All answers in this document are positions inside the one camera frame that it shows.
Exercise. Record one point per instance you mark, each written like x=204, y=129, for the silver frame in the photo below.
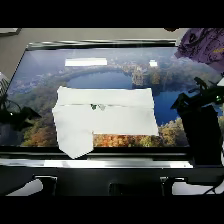
x=100, y=163

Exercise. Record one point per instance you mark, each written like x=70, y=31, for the purple garment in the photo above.
x=203, y=46

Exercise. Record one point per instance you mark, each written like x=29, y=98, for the white garment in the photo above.
x=110, y=116

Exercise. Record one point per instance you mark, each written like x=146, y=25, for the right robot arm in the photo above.
x=200, y=133

